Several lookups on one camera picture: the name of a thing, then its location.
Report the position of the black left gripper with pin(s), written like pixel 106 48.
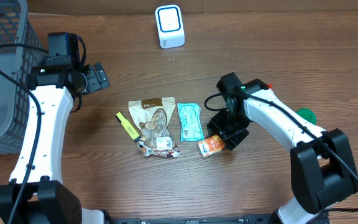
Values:
pixel 95 78

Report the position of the grey plastic mesh basket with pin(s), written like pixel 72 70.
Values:
pixel 23 52

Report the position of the teal tissue packet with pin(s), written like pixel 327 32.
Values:
pixel 190 119

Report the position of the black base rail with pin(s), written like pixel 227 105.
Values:
pixel 197 220

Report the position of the beige paper snack bag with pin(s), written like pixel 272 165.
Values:
pixel 152 117

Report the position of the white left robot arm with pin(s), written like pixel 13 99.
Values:
pixel 35 192

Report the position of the green lid jar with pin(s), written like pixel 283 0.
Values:
pixel 307 114

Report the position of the white barcode scanner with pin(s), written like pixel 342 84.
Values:
pixel 170 27

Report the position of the yellow highlighter marker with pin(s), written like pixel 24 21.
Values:
pixel 130 130

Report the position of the silver snack wrapper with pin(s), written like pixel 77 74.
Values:
pixel 151 151

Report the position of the orange small box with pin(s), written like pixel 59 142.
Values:
pixel 210 146

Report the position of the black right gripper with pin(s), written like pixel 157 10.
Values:
pixel 229 132

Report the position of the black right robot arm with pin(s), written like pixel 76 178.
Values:
pixel 323 171

